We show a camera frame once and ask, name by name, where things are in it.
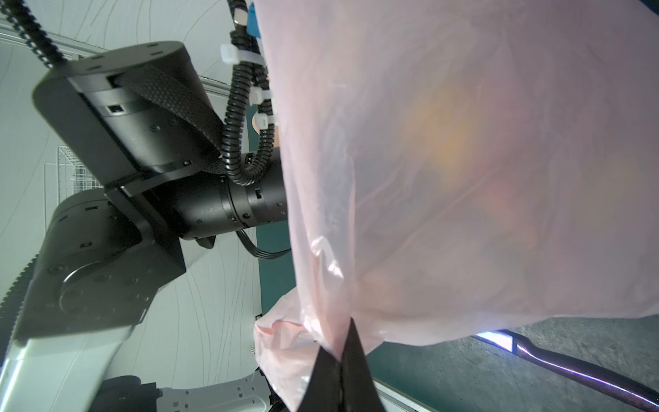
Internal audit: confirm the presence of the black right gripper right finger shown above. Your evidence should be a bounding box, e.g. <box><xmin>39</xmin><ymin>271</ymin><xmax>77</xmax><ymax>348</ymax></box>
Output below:
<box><xmin>340</xmin><ymin>320</ymin><xmax>385</xmax><ymax>412</ymax></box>

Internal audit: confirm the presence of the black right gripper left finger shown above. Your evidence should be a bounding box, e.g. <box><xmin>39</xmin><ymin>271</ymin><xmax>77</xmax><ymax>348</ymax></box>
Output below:
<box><xmin>298</xmin><ymin>348</ymin><xmax>343</xmax><ymax>412</ymax></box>

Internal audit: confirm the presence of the pink plastic bag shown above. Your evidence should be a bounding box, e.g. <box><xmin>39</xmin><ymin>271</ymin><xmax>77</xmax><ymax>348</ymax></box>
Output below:
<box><xmin>254</xmin><ymin>1</ymin><xmax>658</xmax><ymax>409</ymax></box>

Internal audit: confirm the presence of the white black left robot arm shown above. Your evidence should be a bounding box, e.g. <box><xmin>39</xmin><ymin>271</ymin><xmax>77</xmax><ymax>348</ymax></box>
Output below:
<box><xmin>1</xmin><ymin>41</ymin><xmax>287</xmax><ymax>411</ymax></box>

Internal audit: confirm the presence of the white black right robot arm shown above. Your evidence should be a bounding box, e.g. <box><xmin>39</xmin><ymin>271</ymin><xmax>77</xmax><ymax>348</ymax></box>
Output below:
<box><xmin>89</xmin><ymin>324</ymin><xmax>385</xmax><ymax>412</ymax></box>

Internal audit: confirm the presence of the dark purple knife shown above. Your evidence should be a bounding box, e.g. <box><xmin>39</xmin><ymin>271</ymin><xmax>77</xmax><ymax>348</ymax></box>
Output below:
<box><xmin>474</xmin><ymin>330</ymin><xmax>658</xmax><ymax>411</ymax></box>

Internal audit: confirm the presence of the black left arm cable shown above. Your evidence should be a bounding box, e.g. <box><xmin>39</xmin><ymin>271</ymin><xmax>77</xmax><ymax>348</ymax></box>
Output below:
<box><xmin>0</xmin><ymin>0</ymin><xmax>279</xmax><ymax>187</ymax></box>

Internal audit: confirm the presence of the white wire basket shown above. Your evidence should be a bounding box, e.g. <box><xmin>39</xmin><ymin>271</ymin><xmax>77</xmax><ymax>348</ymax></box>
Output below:
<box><xmin>43</xmin><ymin>146</ymin><xmax>102</xmax><ymax>224</ymax></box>

